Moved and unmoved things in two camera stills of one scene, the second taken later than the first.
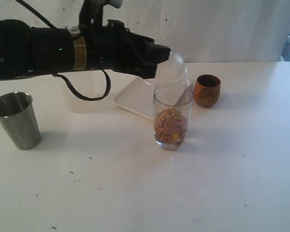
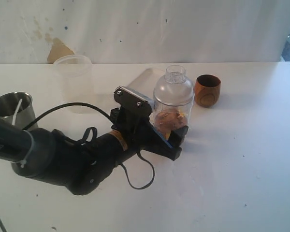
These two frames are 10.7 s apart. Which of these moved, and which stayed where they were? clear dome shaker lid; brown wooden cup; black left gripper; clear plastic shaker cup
Moved: black left gripper; clear dome shaker lid
Stayed: clear plastic shaker cup; brown wooden cup
